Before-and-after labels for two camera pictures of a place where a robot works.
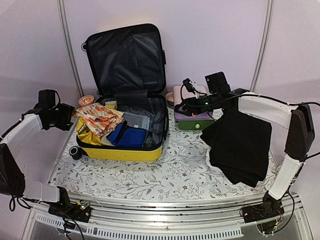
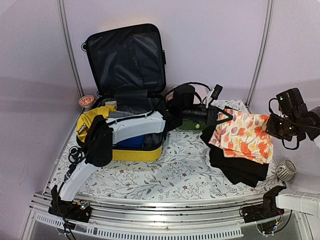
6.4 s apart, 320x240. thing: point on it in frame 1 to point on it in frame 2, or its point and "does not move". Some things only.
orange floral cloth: (102, 120) to (244, 135)
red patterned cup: (86, 100) does not move
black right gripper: (188, 101) to (271, 128)
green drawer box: (195, 124) does not move
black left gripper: (69, 109) to (212, 117)
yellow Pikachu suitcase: (130, 121) does not move
